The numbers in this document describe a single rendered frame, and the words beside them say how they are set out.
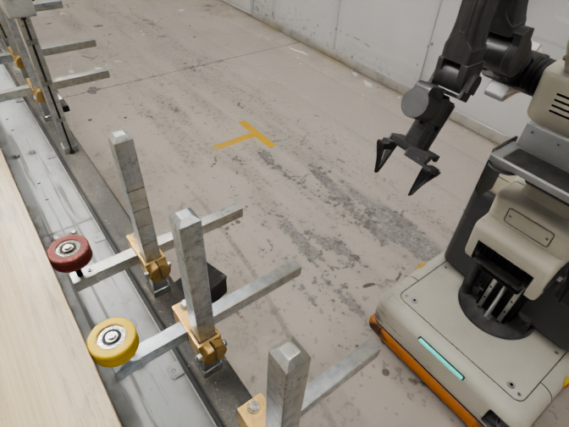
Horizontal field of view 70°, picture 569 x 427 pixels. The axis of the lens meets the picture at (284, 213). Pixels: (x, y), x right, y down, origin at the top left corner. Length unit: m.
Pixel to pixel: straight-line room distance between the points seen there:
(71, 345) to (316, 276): 1.38
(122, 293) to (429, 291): 1.11
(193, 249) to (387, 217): 1.84
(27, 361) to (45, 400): 0.08
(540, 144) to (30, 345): 1.10
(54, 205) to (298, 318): 1.05
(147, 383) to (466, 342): 1.07
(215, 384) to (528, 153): 0.87
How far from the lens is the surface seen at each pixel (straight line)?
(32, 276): 0.94
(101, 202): 1.37
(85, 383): 0.77
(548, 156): 1.10
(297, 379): 0.51
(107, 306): 1.20
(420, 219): 2.43
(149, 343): 0.86
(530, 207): 1.20
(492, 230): 1.23
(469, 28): 0.87
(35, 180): 1.69
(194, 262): 0.65
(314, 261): 2.06
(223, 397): 0.93
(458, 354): 1.59
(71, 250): 0.95
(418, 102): 0.84
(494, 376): 1.60
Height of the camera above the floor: 1.55
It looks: 43 degrees down
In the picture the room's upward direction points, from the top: 4 degrees clockwise
